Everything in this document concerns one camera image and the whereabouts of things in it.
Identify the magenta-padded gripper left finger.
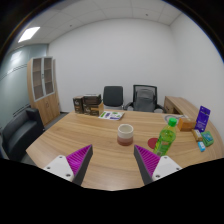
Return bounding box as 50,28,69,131
43,144,94,187

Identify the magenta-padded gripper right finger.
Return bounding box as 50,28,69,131
133,144,183,186

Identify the green drink bottle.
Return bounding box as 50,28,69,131
152,117,178,158

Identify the flat round red coaster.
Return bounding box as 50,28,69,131
147,137,160,150

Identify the small blue packet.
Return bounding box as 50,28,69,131
197,141,207,153

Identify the small tan box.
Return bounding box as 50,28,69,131
191,128,204,143

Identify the orange-brown carton box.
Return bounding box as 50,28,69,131
176,116,197,132

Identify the white and brown ceramic cup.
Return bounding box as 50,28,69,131
116,123,135,147

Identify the green packet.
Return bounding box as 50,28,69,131
200,130,215,148

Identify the black leather sofa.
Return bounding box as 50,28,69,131
0,107,45,163

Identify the purple packet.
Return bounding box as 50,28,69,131
194,105,212,133

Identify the small dark brown box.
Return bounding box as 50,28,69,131
72,95,85,115

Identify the wooden cabinet with glass doors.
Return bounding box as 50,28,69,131
26,56,61,127

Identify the wooden side desk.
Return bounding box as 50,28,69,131
163,95,201,119

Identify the brown cardboard box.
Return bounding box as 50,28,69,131
82,102,105,117

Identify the black mesh office chair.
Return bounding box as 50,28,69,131
123,84,168,114

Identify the white printed leaflet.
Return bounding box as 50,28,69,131
98,110,126,121

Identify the black cardboard box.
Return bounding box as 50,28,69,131
82,93,103,106

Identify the rectangular ceiling light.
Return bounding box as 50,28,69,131
17,26,41,44

